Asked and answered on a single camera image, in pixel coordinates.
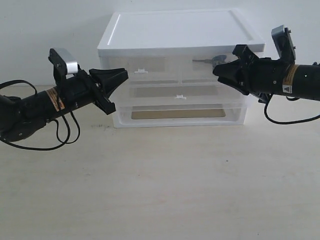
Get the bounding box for white plastic drawer cabinet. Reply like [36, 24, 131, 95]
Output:
[96, 8, 266, 129]

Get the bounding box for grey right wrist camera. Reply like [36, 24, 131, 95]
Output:
[271, 25, 296, 63]

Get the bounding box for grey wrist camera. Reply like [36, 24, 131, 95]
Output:
[48, 47, 79, 86]
[271, 25, 296, 63]

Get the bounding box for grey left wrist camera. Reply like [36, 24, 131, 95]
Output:
[48, 47, 79, 86]

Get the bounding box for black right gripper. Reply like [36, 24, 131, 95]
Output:
[212, 44, 294, 103]

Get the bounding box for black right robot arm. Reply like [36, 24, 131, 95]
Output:
[212, 44, 320, 103]

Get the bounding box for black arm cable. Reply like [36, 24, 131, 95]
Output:
[0, 79, 81, 151]
[263, 61, 320, 125]

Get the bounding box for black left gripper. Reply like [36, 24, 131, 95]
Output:
[59, 68, 129, 115]

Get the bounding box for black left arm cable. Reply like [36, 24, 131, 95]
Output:
[0, 79, 81, 151]

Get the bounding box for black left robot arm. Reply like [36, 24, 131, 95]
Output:
[0, 68, 129, 143]

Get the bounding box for keys with blue fob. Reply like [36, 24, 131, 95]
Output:
[192, 54, 227, 65]

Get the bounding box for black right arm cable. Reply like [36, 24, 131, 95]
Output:
[263, 61, 320, 125]

